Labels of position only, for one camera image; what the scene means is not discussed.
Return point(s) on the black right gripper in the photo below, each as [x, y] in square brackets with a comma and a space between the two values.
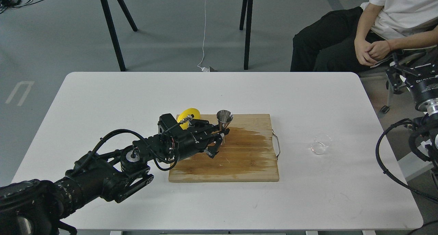
[421, 81]

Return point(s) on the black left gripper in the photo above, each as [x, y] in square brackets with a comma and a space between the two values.
[175, 144]

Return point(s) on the steel double jigger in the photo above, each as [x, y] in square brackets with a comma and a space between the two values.
[224, 118]

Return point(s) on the clear glass measuring cup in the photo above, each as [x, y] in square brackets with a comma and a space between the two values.
[321, 143]

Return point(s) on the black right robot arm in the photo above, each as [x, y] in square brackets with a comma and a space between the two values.
[423, 144]

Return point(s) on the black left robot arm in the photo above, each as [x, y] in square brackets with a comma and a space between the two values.
[114, 170]

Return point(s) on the yellow lemon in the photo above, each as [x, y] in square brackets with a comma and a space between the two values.
[186, 116]

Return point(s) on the grey office chair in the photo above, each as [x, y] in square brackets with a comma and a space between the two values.
[429, 58]

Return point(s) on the bamboo cutting board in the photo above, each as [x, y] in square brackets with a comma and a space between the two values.
[247, 155]

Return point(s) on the seated person white shirt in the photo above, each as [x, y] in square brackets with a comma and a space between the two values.
[356, 39]

